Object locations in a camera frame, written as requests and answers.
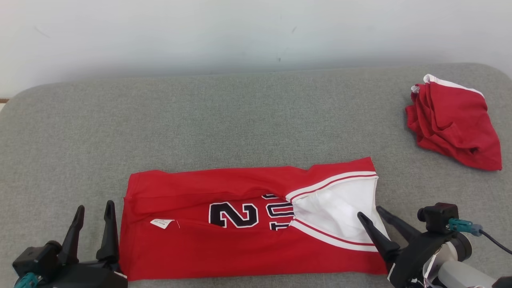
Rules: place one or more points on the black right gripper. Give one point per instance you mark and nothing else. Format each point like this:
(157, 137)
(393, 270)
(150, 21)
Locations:
(420, 256)

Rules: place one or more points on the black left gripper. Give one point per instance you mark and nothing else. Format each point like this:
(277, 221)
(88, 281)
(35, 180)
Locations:
(88, 276)

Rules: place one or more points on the red shorts with white stripe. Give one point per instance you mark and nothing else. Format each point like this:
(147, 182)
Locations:
(456, 124)

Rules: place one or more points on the red jersey with white sleeves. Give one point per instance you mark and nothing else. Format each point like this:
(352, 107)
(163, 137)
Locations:
(240, 244)

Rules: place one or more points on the grey fabric sofa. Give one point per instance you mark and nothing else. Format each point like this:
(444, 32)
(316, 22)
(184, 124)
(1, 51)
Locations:
(200, 120)

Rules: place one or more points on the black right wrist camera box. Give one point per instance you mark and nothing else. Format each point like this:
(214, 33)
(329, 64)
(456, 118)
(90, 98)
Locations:
(438, 218)

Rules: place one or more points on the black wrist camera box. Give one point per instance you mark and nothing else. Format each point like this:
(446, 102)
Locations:
(438, 218)
(38, 258)

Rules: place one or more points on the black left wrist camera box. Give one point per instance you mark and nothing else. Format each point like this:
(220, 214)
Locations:
(38, 258)

